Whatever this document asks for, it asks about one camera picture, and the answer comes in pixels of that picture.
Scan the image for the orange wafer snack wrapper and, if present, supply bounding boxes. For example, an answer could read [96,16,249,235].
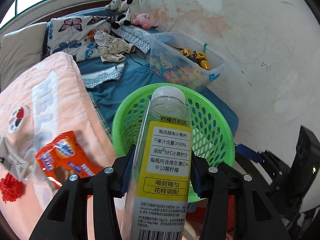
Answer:
[35,131,102,189]

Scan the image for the red mesh net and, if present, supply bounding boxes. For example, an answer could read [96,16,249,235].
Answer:
[0,173,24,203]

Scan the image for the clear lemon juice bottle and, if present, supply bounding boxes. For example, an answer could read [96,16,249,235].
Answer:
[121,86,191,239]

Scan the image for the white milk carton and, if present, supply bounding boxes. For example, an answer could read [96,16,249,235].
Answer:
[0,135,30,181]

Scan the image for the round peel-off lid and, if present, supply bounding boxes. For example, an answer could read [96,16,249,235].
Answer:
[8,106,26,134]

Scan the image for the green plastic basket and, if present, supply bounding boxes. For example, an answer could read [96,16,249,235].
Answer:
[111,82,235,203]

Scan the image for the pink quilted table cover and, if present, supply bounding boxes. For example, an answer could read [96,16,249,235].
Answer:
[0,51,131,240]

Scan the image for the yellow toy truck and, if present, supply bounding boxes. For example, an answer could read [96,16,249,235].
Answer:
[178,48,210,70]

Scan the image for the beige crumpled clothes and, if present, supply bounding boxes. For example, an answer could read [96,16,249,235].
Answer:
[94,30,136,63]

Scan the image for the clear toy storage box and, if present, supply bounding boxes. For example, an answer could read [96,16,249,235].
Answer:
[150,32,227,91]

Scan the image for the grey pillow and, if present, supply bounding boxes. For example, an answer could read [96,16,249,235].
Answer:
[1,22,47,91]

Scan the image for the butterfly cushion right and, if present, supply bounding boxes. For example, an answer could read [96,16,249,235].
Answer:
[47,16,111,62]

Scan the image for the patterned grey cloth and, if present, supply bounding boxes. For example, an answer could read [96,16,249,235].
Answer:
[111,25,158,54]

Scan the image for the pink plush toy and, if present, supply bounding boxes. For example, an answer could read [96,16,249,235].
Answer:
[132,12,158,30]

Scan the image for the cow plush toy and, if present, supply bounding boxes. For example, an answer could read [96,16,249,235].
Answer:
[105,0,141,29]

